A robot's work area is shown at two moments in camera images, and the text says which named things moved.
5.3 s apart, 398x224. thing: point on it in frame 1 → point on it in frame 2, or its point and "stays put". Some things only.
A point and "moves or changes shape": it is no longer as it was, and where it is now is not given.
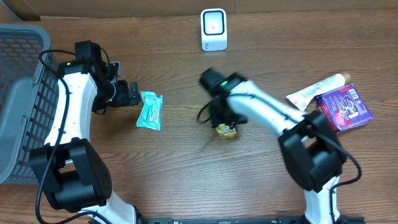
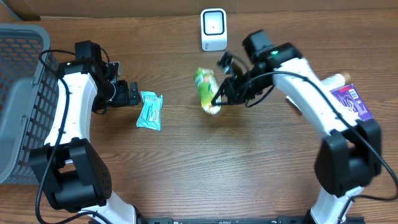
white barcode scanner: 214,30 stays put
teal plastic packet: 150,117 stays put
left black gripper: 125,93 stays put
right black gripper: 222,118 → 231,87
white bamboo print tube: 303,97 stays put
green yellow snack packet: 225,131 moves or changes shape
